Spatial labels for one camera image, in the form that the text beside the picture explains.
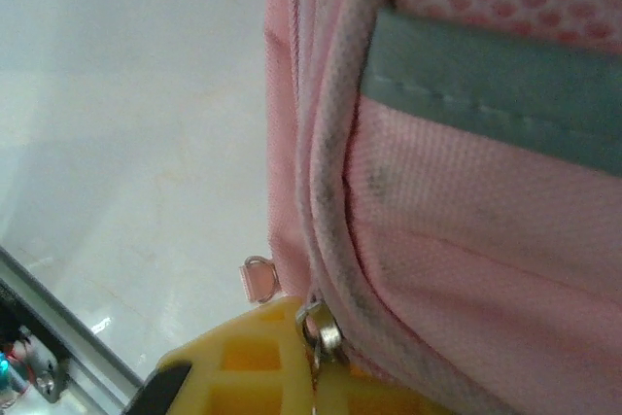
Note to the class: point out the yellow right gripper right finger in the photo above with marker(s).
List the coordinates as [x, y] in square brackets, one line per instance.
[369, 395]

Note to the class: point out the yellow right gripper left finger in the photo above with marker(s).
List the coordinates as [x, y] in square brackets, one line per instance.
[252, 337]

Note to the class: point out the pink student backpack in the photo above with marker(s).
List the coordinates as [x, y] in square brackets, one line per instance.
[461, 216]

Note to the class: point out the aluminium table frame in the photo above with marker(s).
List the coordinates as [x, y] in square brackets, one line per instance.
[73, 337]

